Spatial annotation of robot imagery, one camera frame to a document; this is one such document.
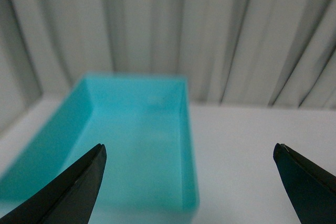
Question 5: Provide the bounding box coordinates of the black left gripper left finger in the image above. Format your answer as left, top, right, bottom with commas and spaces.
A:
1, 144, 107, 223

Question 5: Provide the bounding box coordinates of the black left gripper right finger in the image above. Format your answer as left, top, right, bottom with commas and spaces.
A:
273, 143, 335, 223

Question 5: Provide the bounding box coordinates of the teal plastic storage box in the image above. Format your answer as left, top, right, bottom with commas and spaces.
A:
1, 73, 199, 223

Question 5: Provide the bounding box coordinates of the grey pleated curtain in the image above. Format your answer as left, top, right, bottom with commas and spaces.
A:
1, 0, 335, 130

